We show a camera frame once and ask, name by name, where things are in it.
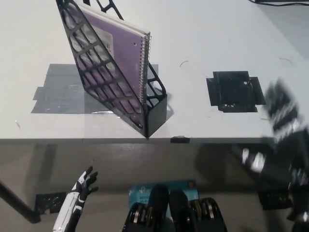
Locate black mesh magazine stand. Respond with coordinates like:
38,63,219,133
55,0,168,139

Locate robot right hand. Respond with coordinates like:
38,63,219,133
241,77,309,216

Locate black cable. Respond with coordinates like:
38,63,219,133
248,0,309,5

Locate purple spiral notebook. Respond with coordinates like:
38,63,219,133
65,4,153,116

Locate black table leg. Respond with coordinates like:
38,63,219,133
0,180,41,223

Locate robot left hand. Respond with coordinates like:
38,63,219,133
52,166,99,232

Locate grey tape patch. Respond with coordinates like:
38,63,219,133
30,63,176,119

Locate small black tape strip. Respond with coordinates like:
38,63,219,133
170,135,190,144

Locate robot body black blocks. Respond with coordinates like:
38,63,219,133
122,179,229,232

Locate black square tape patch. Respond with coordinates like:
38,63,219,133
206,71,267,114

